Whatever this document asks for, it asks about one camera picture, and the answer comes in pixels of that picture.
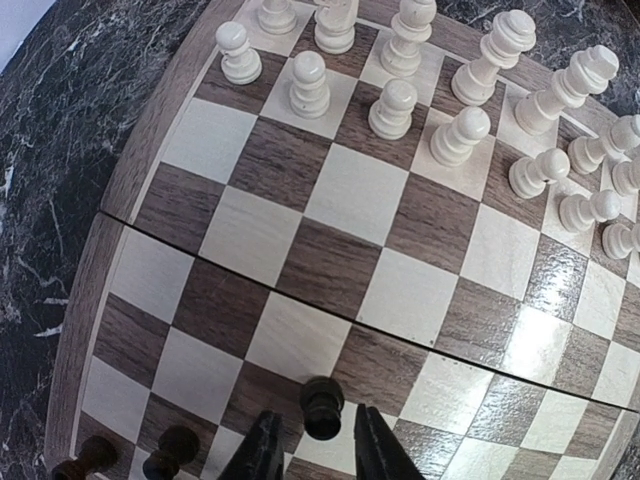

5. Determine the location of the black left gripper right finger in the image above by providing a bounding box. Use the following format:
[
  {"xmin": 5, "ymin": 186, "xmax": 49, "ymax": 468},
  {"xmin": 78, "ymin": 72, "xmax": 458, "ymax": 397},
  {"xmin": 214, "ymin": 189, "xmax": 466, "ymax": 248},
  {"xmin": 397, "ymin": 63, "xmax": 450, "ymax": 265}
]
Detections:
[{"xmin": 354, "ymin": 404, "xmax": 420, "ymax": 480}]

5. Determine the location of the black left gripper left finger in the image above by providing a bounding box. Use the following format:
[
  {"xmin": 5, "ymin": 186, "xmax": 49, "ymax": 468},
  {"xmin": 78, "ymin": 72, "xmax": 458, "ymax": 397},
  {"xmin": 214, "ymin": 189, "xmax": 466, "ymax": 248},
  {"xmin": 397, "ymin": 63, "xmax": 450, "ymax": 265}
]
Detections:
[{"xmin": 218, "ymin": 410, "xmax": 284, "ymax": 480}]

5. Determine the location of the dark wooden chess pawn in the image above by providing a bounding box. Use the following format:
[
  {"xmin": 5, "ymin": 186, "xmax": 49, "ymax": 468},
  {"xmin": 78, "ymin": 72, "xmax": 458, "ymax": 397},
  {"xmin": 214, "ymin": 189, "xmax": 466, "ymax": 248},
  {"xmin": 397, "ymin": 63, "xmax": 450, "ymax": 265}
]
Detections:
[{"xmin": 299, "ymin": 376, "xmax": 345, "ymax": 441}]

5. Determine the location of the dark wooden chess knight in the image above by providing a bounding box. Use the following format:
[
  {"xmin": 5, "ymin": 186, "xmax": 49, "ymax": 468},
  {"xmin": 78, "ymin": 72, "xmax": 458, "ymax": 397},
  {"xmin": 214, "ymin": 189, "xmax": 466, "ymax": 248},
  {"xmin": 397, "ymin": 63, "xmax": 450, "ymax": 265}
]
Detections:
[{"xmin": 143, "ymin": 425, "xmax": 200, "ymax": 480}]

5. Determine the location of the dark wooden chess rook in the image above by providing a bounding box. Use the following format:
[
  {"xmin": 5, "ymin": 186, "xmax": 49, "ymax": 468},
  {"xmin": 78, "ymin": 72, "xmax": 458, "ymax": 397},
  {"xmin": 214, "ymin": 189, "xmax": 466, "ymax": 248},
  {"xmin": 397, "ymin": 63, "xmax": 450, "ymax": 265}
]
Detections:
[{"xmin": 50, "ymin": 435, "xmax": 118, "ymax": 480}]

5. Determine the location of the wooden folding chess board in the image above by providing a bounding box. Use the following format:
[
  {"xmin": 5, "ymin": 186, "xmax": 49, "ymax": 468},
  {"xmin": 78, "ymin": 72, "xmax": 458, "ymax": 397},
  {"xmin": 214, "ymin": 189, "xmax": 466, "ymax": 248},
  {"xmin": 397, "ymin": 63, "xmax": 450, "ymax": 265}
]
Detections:
[{"xmin": 44, "ymin": 1, "xmax": 639, "ymax": 479}]

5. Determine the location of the white chess pieces row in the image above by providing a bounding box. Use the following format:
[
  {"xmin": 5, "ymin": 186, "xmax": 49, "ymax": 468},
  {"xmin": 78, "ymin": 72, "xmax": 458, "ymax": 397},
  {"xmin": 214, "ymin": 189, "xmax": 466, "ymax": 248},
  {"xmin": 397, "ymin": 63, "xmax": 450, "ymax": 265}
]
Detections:
[{"xmin": 198, "ymin": 1, "xmax": 639, "ymax": 279}]

